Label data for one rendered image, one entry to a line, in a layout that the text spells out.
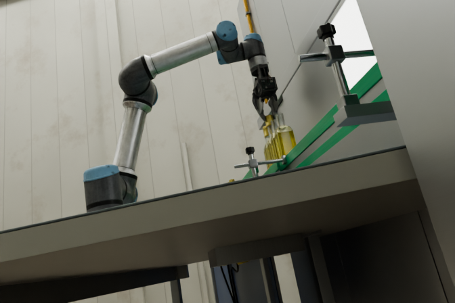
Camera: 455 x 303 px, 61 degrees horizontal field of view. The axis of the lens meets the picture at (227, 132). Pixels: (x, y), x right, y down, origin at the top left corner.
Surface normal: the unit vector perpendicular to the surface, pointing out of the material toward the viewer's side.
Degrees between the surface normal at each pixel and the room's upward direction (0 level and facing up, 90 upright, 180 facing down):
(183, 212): 90
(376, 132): 90
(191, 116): 90
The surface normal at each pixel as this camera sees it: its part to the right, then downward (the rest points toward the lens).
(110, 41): -0.18, -0.29
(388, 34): -0.97, 0.11
